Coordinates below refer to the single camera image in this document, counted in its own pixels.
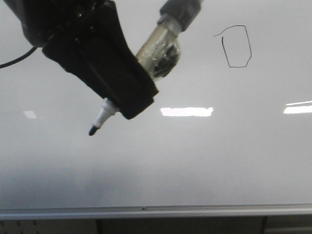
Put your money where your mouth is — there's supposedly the black thin cable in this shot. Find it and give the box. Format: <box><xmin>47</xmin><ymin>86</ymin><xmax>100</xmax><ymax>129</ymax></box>
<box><xmin>0</xmin><ymin>46</ymin><xmax>39</xmax><ymax>69</ymax></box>

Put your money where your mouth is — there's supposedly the white whiteboard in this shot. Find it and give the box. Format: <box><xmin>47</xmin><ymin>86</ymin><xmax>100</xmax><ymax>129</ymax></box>
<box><xmin>0</xmin><ymin>0</ymin><xmax>312</xmax><ymax>220</ymax></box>

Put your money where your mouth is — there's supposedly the taped whiteboard marker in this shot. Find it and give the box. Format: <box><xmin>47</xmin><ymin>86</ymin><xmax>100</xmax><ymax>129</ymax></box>
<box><xmin>89</xmin><ymin>0</ymin><xmax>202</xmax><ymax>136</ymax></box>

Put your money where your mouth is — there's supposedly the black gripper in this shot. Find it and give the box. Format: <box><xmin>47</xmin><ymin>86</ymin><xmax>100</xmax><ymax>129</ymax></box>
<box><xmin>4</xmin><ymin>0</ymin><xmax>158</xmax><ymax>119</ymax></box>

